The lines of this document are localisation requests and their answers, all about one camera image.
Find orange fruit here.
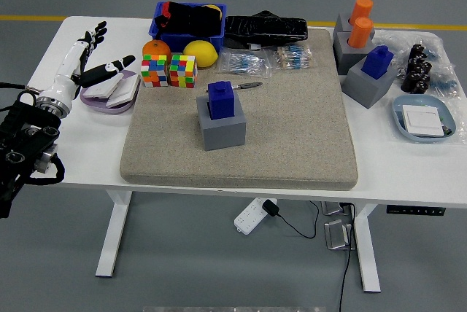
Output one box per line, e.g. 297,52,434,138
142,39,172,63

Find colourful puzzle cube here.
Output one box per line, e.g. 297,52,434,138
140,53,169,89
169,54,198,90

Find clear bag of blue parts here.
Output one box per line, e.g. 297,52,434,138
371,29,461,100

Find black wrapped keyboard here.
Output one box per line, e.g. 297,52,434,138
223,9,309,50

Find black table control panel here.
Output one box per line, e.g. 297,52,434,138
386,205,447,217

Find blue plastic bin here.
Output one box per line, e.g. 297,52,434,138
148,1,228,54

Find white power strip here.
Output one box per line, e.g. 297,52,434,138
233,197,278,235

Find white switch panel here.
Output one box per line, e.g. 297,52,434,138
105,73,142,109
401,104,447,136
84,77,123,100

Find yellow lemon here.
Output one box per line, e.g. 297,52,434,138
182,39,219,69

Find blue square seal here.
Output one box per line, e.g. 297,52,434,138
207,80,236,121
360,45,394,80

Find orange cylinder seal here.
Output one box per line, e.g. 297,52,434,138
348,17,374,49
350,0,374,23

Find black plug adapter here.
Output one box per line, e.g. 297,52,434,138
262,198,281,218

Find black power cable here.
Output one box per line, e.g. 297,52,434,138
338,202,358,312

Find grey seal holder block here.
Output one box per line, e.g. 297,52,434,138
332,30,374,76
341,57,398,110
332,12,376,36
196,92,247,152

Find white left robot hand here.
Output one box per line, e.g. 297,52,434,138
38,20,136,111

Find light blue tray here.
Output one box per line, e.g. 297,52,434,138
392,93,455,144

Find black cloth gloves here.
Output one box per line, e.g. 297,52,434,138
153,0,224,38

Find purple tray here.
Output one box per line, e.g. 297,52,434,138
79,69,142,115

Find black adapter cable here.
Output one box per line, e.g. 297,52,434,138
277,200,320,239

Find metal floor bracket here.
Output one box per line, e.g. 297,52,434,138
324,219,357,251
320,201,353,217

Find yellow item in bin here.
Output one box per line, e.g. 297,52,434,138
202,4,223,20

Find clear bag of resistors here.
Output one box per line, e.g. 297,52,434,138
217,48,273,79
268,44,314,71

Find white table leg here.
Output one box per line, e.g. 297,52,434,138
95,190,133,278
352,203,382,294

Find grey-brown mat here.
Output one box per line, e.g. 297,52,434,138
119,28,359,192

